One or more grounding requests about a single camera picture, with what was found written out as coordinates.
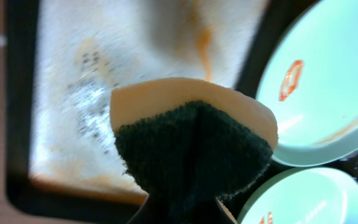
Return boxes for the green yellow scrub sponge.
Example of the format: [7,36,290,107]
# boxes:
[110,78,278,223]

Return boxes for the light blue plate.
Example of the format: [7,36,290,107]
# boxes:
[256,0,358,167]
[237,167,358,224]

